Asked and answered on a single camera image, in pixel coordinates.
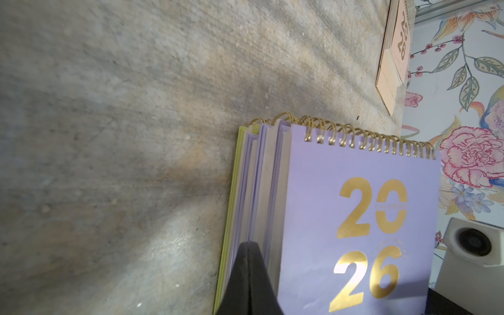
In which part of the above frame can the lime green 2026 calendar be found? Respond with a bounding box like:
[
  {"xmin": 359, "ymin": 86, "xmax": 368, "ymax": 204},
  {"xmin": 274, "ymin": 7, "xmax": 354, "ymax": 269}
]
[{"xmin": 213, "ymin": 126, "xmax": 248, "ymax": 314}]

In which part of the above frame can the peach 2026 calendar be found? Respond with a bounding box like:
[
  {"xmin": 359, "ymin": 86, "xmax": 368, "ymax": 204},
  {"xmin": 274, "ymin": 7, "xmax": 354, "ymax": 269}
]
[{"xmin": 375, "ymin": 0, "xmax": 415, "ymax": 115}]

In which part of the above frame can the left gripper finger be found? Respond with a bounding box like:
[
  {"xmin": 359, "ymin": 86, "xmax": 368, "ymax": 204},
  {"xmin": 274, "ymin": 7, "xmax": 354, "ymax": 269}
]
[{"xmin": 217, "ymin": 241, "xmax": 283, "ymax": 315}]

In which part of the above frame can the right aluminium corner post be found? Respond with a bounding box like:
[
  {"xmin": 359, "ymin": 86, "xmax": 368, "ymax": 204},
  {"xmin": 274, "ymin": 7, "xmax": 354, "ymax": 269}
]
[{"xmin": 415, "ymin": 0, "xmax": 503, "ymax": 26}]

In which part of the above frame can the purple calendar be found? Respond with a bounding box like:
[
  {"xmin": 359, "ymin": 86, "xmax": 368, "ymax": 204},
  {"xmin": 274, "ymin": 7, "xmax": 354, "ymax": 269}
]
[
  {"xmin": 269, "ymin": 113, "xmax": 441, "ymax": 314},
  {"xmin": 248, "ymin": 124, "xmax": 278, "ymax": 255},
  {"xmin": 226, "ymin": 123, "xmax": 261, "ymax": 281}
]

